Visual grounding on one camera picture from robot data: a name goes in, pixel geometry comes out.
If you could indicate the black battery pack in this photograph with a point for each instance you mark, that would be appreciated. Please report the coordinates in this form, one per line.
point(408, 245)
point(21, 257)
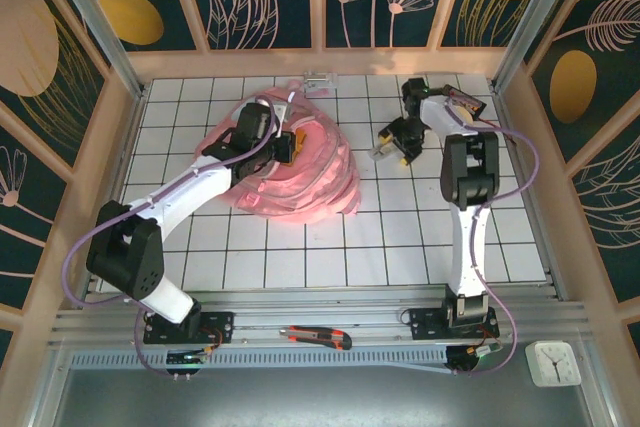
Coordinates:
point(470, 99)

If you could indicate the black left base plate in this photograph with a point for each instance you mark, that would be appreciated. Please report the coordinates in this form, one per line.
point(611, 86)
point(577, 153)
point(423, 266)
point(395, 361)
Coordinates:
point(220, 327)

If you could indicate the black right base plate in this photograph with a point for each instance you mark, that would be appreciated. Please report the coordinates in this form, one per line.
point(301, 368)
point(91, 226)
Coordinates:
point(425, 322)

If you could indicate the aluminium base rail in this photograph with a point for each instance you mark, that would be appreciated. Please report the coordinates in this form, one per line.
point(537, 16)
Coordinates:
point(350, 312)

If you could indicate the aluminium side rail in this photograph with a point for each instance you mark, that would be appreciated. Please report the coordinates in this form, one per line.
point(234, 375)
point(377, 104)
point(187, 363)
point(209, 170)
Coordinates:
point(139, 104)
point(552, 267)

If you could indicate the grey metal sheet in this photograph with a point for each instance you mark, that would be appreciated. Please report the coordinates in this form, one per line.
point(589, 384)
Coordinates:
point(325, 402)

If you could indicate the dark floral wall panel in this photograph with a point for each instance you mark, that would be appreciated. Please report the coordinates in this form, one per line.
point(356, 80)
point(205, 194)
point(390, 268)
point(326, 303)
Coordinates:
point(35, 47)
point(25, 222)
point(615, 217)
point(600, 57)

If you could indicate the pink school backpack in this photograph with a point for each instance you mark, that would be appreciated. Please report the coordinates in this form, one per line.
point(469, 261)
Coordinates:
point(320, 182)

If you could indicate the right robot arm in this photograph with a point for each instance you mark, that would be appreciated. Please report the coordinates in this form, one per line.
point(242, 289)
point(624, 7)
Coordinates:
point(467, 247)

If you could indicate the clear plastic packet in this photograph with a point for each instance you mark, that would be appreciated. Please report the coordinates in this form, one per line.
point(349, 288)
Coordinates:
point(320, 82)

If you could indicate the white square alarm clock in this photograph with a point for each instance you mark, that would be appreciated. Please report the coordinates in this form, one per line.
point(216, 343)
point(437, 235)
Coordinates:
point(553, 363)

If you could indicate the clear plastic case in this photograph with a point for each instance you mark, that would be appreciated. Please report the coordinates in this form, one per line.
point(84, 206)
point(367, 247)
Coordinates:
point(385, 152)

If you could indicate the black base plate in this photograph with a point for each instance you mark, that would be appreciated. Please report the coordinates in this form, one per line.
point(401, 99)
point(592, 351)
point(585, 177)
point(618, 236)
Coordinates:
point(425, 322)
point(220, 327)

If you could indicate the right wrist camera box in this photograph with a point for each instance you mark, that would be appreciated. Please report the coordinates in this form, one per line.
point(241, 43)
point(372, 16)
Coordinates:
point(415, 96)

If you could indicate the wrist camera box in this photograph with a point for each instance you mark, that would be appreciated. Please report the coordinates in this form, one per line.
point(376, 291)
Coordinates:
point(254, 121)
point(415, 96)

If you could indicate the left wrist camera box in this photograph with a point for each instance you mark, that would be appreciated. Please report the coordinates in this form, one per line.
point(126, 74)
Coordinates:
point(254, 121)

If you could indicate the aluminium frame post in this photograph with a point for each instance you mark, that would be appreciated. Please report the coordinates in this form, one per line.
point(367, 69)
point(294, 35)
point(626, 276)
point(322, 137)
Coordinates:
point(100, 32)
point(540, 12)

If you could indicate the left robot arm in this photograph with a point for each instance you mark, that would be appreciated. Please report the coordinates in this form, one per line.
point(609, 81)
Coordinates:
point(180, 192)

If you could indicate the orange black utility knife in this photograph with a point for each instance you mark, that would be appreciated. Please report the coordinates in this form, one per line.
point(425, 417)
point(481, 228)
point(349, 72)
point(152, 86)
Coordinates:
point(315, 337)

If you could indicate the small circuit board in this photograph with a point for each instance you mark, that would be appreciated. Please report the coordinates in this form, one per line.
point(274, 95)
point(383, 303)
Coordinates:
point(472, 357)
point(187, 357)

